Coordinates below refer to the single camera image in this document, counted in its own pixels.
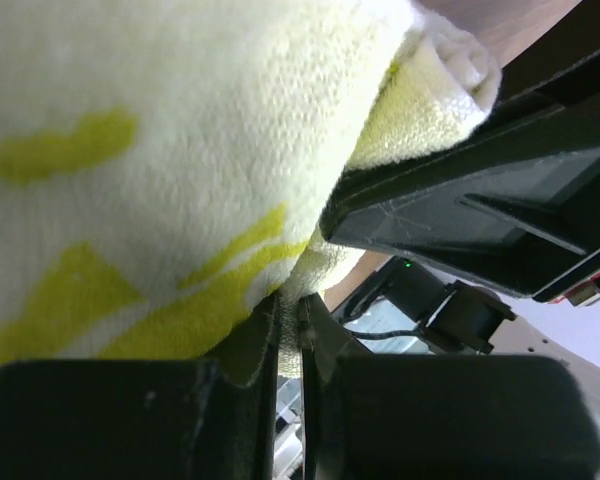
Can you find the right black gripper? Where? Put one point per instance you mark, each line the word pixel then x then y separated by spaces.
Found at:
pixel 515 208

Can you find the yellow green patterned towel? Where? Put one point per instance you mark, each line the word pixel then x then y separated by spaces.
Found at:
pixel 164 164

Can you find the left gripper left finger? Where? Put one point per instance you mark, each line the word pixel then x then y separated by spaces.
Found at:
pixel 208 418

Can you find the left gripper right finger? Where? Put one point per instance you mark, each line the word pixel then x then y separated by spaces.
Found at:
pixel 387 416

